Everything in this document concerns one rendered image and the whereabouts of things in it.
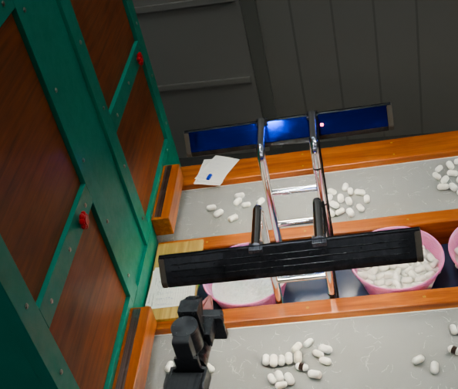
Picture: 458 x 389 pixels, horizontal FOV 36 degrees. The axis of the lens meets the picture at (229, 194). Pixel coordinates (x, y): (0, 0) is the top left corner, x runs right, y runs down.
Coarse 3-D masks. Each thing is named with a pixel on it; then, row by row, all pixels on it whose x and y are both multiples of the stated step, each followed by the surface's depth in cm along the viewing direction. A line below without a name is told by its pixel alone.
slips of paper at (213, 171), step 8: (208, 160) 265; (216, 160) 264; (224, 160) 263; (232, 160) 262; (200, 168) 262; (208, 168) 261; (216, 168) 260; (224, 168) 259; (200, 176) 258; (208, 176) 255; (216, 176) 256; (224, 176) 255; (208, 184) 253; (216, 184) 252
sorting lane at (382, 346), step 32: (320, 320) 196; (352, 320) 194; (384, 320) 191; (416, 320) 189; (448, 320) 187; (160, 352) 198; (224, 352) 194; (256, 352) 192; (352, 352) 185; (384, 352) 183; (416, 352) 181; (448, 352) 179; (160, 384) 189; (224, 384) 185; (256, 384) 183; (320, 384) 179; (352, 384) 177; (384, 384) 175; (416, 384) 174; (448, 384) 172
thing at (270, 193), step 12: (264, 120) 212; (312, 120) 206; (264, 132) 208; (312, 132) 201; (312, 144) 198; (264, 156) 201; (312, 156) 199; (264, 168) 203; (312, 168) 203; (264, 180) 205; (324, 180) 205; (264, 192) 209; (276, 192) 208; (288, 192) 208; (300, 192) 207; (324, 192) 207; (276, 216) 214; (276, 228) 216; (276, 240) 219
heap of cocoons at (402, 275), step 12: (408, 264) 207; (420, 264) 207; (432, 264) 204; (360, 276) 206; (372, 276) 204; (384, 276) 205; (396, 276) 202; (408, 276) 204; (420, 276) 201; (432, 276) 201; (396, 288) 200
